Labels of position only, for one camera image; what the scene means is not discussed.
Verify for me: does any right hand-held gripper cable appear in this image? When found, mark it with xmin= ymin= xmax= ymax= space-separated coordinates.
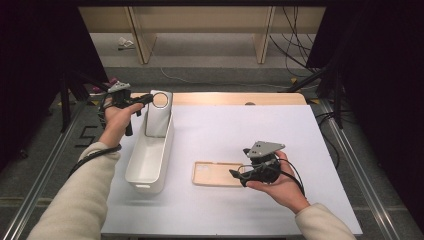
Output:
xmin=237 ymin=158 xmax=306 ymax=197

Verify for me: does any wooden table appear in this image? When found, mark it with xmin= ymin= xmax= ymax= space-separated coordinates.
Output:
xmin=129 ymin=92 xmax=308 ymax=106

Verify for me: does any light wooden shelf unit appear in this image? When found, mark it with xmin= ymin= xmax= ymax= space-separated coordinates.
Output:
xmin=78 ymin=6 xmax=326 ymax=65

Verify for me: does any left hand-held gripper cable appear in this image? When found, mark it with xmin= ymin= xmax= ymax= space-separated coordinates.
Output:
xmin=68 ymin=93 xmax=123 ymax=179

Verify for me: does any metal floor rail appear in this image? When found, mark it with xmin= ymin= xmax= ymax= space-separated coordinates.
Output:
xmin=1 ymin=103 xmax=84 ymax=240
xmin=318 ymin=99 xmax=401 ymax=240

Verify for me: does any grey phone case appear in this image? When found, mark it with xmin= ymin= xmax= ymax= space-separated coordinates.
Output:
xmin=145 ymin=89 xmax=174 ymax=138

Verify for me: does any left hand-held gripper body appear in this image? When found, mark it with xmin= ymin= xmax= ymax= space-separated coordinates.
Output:
xmin=105 ymin=81 xmax=135 ymax=137

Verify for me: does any black floor cables bundle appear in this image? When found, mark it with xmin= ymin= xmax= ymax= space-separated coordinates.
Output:
xmin=269 ymin=6 xmax=321 ymax=79

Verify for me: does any white table sheet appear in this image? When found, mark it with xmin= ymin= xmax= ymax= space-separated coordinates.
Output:
xmin=100 ymin=104 xmax=364 ymax=236

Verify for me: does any dark curtain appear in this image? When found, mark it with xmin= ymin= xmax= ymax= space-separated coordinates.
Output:
xmin=0 ymin=0 xmax=109 ymax=168
xmin=306 ymin=0 xmax=424 ymax=231

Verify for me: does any person's right hand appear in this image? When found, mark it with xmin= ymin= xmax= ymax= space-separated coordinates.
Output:
xmin=245 ymin=150 xmax=311 ymax=215

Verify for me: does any black metal stand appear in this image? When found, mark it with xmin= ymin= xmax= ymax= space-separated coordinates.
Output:
xmin=59 ymin=68 xmax=116 ymax=134
xmin=285 ymin=63 xmax=346 ymax=129

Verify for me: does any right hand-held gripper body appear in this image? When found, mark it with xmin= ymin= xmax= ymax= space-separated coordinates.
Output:
xmin=241 ymin=140 xmax=286 ymax=188

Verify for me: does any person's left hand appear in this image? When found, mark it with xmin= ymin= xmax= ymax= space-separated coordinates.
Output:
xmin=98 ymin=99 xmax=145 ymax=148

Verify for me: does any peach phone case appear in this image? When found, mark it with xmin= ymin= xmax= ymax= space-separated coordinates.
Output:
xmin=191 ymin=161 xmax=246 ymax=188

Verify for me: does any white plastic storage box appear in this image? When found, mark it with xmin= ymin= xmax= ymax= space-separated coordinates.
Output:
xmin=124 ymin=104 xmax=176 ymax=195

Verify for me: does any hand-held gripper cable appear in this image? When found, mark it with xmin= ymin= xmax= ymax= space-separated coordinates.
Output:
xmin=68 ymin=93 xmax=123 ymax=179
xmin=237 ymin=158 xmax=306 ymax=197

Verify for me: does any pink object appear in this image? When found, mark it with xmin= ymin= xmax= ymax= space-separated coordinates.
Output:
xmin=92 ymin=77 xmax=119 ymax=94

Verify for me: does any crumpled white paper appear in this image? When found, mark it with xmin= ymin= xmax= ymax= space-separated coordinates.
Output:
xmin=117 ymin=36 xmax=135 ymax=51

